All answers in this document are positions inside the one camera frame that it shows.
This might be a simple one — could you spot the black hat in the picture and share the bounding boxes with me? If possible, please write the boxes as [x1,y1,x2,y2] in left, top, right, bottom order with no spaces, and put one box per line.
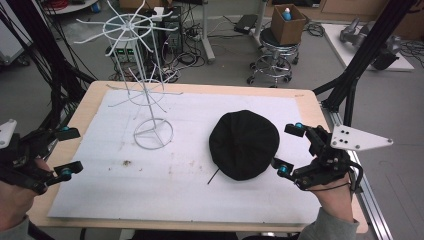
[206,109,281,186]

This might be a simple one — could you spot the aluminium rail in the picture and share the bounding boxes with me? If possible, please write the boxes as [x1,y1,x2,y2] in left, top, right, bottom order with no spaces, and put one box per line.
[320,101,395,240]

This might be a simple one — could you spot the bench power supplies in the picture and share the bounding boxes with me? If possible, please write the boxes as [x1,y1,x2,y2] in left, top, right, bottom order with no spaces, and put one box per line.
[105,40,138,65]

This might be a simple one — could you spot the person's left hand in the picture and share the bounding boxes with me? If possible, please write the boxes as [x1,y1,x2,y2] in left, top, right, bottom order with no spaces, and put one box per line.
[0,158,54,232]

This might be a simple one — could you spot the tangle of floor cables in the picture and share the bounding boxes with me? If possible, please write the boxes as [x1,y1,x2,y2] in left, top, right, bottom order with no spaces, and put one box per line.
[159,31,205,84]

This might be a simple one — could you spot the coiled black cable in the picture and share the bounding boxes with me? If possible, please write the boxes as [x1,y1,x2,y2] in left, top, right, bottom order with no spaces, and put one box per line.
[304,21,326,38]

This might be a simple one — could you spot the black computer tower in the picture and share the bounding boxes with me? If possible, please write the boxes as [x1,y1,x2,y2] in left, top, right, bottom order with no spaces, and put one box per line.
[162,5,185,57]

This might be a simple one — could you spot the grey equipment case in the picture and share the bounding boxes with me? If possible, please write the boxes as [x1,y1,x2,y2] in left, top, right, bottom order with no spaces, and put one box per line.
[0,14,34,67]

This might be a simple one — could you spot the chrome rolling stool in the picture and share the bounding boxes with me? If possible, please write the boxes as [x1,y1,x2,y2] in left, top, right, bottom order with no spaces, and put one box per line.
[246,27,301,89]

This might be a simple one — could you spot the grey metal stand leg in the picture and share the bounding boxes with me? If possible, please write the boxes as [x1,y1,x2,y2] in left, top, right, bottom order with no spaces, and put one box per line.
[251,0,268,48]
[199,0,217,65]

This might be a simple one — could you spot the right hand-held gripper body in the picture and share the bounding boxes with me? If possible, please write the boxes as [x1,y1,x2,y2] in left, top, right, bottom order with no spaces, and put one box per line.
[294,123,394,192]

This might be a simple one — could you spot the black metal frame strut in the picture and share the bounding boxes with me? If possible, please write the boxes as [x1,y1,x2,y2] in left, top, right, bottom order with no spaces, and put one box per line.
[312,0,419,128]

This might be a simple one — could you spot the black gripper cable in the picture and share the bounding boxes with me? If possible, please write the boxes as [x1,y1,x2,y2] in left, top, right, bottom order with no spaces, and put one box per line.
[346,159,365,195]

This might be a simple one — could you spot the white floor board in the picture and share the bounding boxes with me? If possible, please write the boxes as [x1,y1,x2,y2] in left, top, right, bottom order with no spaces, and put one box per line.
[321,23,416,72]

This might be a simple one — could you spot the brown cardboard box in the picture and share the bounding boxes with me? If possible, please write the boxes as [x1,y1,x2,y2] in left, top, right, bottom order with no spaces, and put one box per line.
[270,3,307,46]

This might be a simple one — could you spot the person's right hand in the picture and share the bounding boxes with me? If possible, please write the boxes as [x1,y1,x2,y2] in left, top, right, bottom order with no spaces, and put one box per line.
[308,173,355,223]

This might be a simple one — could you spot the white wire hat rack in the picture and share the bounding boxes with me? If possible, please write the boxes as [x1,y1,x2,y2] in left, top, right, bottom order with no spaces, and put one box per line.
[73,0,184,151]

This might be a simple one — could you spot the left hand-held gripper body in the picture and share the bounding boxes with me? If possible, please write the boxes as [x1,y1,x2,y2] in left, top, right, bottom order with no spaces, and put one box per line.
[0,119,57,196]

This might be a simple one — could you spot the white round table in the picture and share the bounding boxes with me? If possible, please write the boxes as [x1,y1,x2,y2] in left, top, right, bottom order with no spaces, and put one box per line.
[42,0,101,16]

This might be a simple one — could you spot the black flat box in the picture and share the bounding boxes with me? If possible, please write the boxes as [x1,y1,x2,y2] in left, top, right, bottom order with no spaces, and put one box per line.
[233,13,259,35]

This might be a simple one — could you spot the black frame with cable bundle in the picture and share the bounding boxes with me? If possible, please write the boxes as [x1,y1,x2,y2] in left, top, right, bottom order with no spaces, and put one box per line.
[0,0,98,136]

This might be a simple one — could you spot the white foam mat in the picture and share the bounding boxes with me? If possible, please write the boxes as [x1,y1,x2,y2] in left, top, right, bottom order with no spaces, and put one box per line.
[47,89,323,225]

